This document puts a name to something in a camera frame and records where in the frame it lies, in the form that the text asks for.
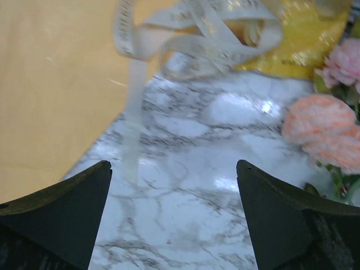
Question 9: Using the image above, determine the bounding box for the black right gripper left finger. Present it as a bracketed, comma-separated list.
[1, 160, 112, 270]

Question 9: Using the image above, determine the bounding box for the pink fake flower bunch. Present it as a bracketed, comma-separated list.
[281, 37, 359, 205]

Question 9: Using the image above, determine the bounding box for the cream printed ribbon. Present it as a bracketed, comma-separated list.
[112, 1, 284, 185]

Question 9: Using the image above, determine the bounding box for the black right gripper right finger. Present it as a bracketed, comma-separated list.
[237, 160, 359, 270]

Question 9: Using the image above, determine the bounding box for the yellow lays chip bag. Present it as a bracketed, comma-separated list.
[237, 1, 353, 79]

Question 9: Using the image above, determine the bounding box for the orange wrapping paper sheet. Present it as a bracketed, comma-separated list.
[0, 0, 175, 205]

